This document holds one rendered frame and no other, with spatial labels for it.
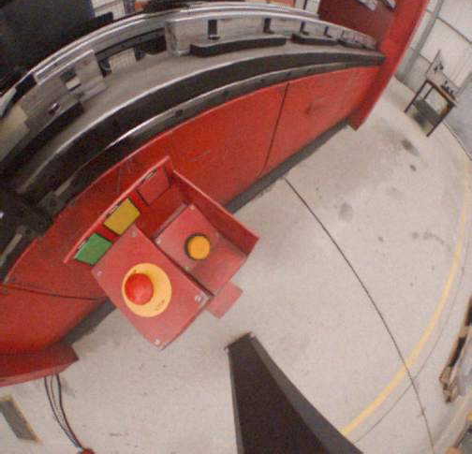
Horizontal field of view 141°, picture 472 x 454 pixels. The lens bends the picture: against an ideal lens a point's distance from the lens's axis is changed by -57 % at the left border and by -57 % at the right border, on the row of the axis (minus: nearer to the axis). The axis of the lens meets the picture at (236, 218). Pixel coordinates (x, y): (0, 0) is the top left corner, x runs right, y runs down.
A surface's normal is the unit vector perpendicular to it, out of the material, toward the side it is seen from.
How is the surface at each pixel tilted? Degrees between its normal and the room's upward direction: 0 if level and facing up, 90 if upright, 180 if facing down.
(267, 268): 0
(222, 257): 0
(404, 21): 90
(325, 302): 0
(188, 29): 90
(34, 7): 90
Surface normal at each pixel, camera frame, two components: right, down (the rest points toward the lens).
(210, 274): 0.06, -0.39
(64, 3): 0.67, 0.70
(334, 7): -0.74, 0.60
